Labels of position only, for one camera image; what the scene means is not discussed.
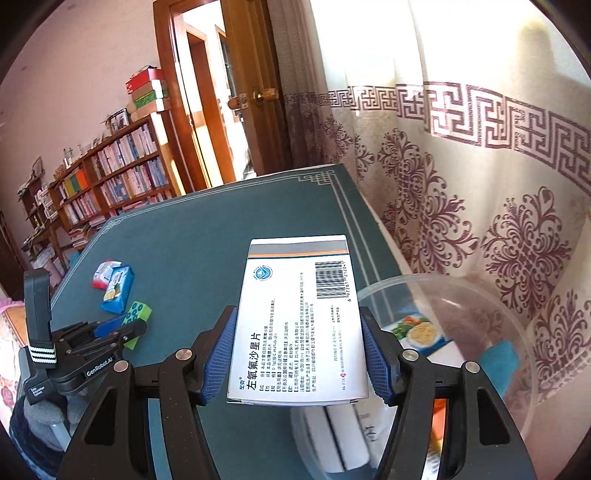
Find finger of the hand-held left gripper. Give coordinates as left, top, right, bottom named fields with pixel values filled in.
left=66, top=320, right=148, bottom=364
left=54, top=318, right=124, bottom=347

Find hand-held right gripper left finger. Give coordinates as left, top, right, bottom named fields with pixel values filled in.
left=67, top=305, right=241, bottom=480

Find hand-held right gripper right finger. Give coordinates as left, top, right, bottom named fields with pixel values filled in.
left=359, top=305, right=539, bottom=480

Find green dotted toy block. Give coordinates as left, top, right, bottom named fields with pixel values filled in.
left=124, top=301, right=154, bottom=350

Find white medicine box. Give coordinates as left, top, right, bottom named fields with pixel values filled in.
left=226, top=234, right=370, bottom=407

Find orange yellow toy block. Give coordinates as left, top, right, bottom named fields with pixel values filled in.
left=429, top=398, right=450, bottom=462

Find clear plastic bowl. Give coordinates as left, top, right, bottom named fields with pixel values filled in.
left=290, top=274, right=541, bottom=480

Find blue snack packet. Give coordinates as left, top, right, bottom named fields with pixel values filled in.
left=390, top=313, right=520, bottom=393

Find blue lemon cracker packet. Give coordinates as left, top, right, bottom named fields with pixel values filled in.
left=100, top=264, right=136, bottom=315

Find red snack packet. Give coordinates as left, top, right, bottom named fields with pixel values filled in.
left=90, top=260, right=122, bottom=291

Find orange checkered blanket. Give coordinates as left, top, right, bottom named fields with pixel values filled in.
left=0, top=305, right=31, bottom=384

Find pink floral bedsheet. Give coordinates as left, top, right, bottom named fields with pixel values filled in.
left=0, top=295, right=25, bottom=416

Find wooden desk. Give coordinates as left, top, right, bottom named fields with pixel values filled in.
left=21, top=227, right=71, bottom=278

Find teal table cover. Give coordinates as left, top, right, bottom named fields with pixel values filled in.
left=51, top=162, right=402, bottom=480

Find small wooden rack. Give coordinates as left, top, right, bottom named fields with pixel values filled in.
left=18, top=175, right=59, bottom=241

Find shelved books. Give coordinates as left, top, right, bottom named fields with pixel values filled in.
left=55, top=124, right=169, bottom=236

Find wooden bookshelf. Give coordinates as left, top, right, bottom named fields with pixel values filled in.
left=48, top=113, right=182, bottom=241

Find patterned curtain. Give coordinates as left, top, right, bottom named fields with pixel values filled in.
left=281, top=0, right=591, bottom=444

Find tan gift box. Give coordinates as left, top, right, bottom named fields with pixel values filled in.
left=127, top=99, right=172, bottom=114

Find olive brown gift box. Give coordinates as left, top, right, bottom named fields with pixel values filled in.
left=131, top=80, right=168, bottom=100

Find red gift box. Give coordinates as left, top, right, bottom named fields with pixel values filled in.
left=126, top=68, right=165, bottom=93

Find brass door knob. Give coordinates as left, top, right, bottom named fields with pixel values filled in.
left=228, top=87, right=279, bottom=110

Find wooden door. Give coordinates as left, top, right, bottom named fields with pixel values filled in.
left=221, top=0, right=288, bottom=182

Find wooden door frame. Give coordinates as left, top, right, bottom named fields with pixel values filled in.
left=154, top=0, right=241, bottom=195

